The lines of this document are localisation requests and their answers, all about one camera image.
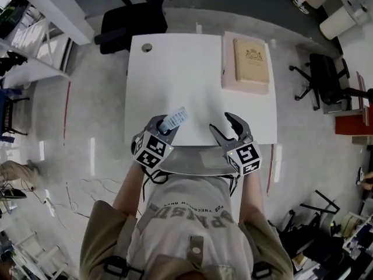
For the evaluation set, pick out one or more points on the person's beige overshirt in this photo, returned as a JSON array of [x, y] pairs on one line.
[[102, 238]]

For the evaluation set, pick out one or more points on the black folding chair frame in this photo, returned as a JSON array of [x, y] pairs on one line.
[[306, 238]]

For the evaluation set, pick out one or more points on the flat pink box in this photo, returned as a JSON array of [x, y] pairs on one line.
[[227, 69]]

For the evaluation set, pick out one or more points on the tan book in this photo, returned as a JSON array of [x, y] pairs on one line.
[[250, 66]]

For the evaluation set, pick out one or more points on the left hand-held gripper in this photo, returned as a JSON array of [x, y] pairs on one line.
[[153, 150]]

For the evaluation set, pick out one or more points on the grey harness with black buckles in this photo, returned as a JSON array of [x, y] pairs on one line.
[[195, 246]]

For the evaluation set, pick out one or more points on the cluttered white table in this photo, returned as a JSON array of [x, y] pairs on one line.
[[360, 241]]

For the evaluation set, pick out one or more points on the white square table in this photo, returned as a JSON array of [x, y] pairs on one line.
[[175, 83]]

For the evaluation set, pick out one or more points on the person's left forearm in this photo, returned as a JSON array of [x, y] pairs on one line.
[[128, 191]]

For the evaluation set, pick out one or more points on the black office chair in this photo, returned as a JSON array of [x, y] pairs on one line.
[[131, 25], [326, 77]]

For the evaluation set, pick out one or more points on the person's white printed t-shirt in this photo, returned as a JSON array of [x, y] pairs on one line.
[[186, 232]]

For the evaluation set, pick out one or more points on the small white handheld fan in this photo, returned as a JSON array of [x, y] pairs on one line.
[[176, 117]]

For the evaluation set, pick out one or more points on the black round object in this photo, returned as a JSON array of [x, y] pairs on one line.
[[13, 193]]

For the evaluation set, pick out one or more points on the white power strip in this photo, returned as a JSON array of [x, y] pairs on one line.
[[49, 206]]

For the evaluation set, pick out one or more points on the red cabinet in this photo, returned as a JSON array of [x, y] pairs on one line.
[[352, 124]]

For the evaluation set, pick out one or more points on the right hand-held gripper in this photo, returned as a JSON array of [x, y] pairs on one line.
[[244, 156]]

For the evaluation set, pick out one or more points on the white step stool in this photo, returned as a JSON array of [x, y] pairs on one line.
[[40, 255]]

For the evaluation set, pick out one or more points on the white shelf unit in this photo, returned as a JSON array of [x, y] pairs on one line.
[[29, 69]]

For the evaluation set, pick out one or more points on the blue side table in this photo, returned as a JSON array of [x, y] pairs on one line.
[[3, 112]]

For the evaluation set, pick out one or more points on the white mesh office chair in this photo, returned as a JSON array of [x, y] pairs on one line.
[[198, 162]]

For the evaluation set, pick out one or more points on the person's right forearm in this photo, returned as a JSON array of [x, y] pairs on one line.
[[250, 197]]

